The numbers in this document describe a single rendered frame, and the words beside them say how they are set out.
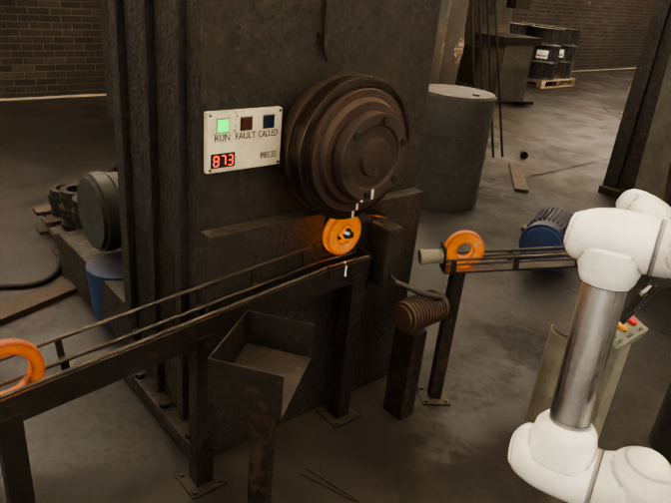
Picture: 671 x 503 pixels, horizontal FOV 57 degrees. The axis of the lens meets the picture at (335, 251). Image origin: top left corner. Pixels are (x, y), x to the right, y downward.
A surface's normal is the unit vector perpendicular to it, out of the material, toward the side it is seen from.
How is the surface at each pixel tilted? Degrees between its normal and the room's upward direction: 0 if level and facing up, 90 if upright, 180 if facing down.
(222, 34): 90
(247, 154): 90
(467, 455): 0
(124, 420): 0
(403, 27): 90
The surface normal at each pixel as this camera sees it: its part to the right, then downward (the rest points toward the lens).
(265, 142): 0.64, 0.37
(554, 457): -0.54, 0.14
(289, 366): 0.07, -0.87
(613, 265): -0.44, 0.33
